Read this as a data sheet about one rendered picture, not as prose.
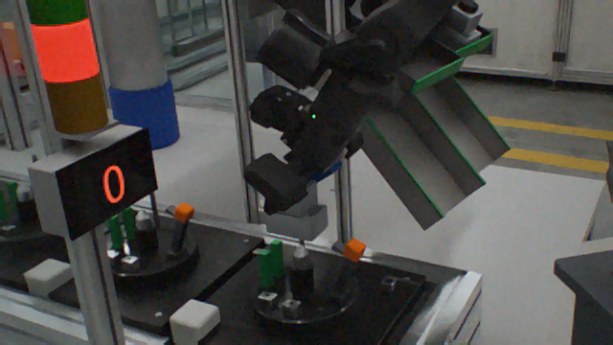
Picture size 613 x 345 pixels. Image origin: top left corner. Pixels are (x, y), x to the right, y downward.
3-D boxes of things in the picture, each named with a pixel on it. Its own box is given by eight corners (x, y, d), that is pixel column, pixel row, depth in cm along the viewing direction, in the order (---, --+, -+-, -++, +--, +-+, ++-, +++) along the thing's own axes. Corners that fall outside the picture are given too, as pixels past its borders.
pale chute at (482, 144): (493, 161, 120) (512, 148, 117) (457, 189, 111) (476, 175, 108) (394, 36, 124) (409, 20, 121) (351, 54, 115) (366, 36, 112)
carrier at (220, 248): (265, 249, 105) (258, 173, 100) (162, 341, 86) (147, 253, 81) (145, 221, 116) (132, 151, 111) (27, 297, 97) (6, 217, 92)
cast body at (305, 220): (329, 226, 84) (326, 173, 81) (312, 242, 81) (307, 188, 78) (270, 214, 88) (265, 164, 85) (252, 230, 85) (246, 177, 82)
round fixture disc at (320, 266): (376, 286, 90) (376, 272, 89) (327, 348, 79) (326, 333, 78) (284, 263, 97) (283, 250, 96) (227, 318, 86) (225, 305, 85)
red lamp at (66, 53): (110, 69, 66) (101, 17, 64) (70, 84, 62) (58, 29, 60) (72, 65, 68) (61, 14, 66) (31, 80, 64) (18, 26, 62)
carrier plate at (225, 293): (426, 287, 93) (426, 274, 92) (348, 404, 74) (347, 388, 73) (274, 251, 104) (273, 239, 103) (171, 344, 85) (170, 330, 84)
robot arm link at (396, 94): (414, 78, 73) (341, 29, 73) (400, 100, 68) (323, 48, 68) (379, 125, 77) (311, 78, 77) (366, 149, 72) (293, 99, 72)
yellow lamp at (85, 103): (120, 119, 68) (110, 70, 66) (81, 137, 64) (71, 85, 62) (82, 114, 70) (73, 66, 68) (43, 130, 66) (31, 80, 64)
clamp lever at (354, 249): (350, 290, 85) (367, 243, 81) (342, 299, 83) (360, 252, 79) (325, 276, 86) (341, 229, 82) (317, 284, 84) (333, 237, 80)
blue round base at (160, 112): (192, 133, 180) (185, 78, 174) (152, 155, 168) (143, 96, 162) (147, 126, 187) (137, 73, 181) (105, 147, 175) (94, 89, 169)
